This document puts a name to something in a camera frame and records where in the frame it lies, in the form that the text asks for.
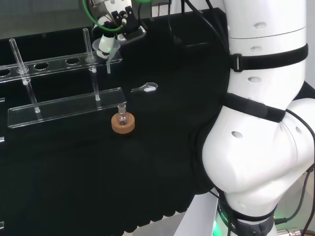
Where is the cork ring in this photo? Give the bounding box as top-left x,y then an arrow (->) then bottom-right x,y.
111,112 -> 136,135

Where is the clear acrylic funnel stand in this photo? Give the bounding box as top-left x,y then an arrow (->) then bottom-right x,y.
0,28 -> 127,129

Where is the black bench cloth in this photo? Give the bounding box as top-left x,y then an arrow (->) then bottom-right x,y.
0,7 -> 231,233

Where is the green cable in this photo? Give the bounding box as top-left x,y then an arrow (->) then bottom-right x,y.
82,0 -> 124,32

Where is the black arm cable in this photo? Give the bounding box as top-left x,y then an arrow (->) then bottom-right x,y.
181,0 -> 233,59
274,109 -> 315,236

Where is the clear glass weighing funnel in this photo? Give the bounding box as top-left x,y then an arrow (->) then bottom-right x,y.
130,82 -> 158,94

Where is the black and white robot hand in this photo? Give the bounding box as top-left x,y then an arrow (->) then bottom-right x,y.
83,0 -> 147,59

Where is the small glass round-bottom flask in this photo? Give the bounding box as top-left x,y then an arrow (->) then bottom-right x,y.
117,103 -> 129,126

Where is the translucent plastic funnel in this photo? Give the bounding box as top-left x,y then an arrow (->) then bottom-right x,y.
92,39 -> 122,75

